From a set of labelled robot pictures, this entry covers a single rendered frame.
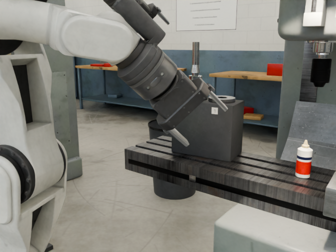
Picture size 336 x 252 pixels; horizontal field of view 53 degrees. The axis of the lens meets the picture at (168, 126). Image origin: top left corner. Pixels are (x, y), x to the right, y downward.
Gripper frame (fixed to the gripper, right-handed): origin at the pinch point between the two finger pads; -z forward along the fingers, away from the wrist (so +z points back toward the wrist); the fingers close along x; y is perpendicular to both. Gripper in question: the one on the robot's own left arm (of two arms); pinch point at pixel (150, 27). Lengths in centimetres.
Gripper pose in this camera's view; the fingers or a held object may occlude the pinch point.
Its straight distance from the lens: 117.9
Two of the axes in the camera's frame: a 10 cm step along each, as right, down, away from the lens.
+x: 7.5, -5.8, -3.1
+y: -2.0, -6.6, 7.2
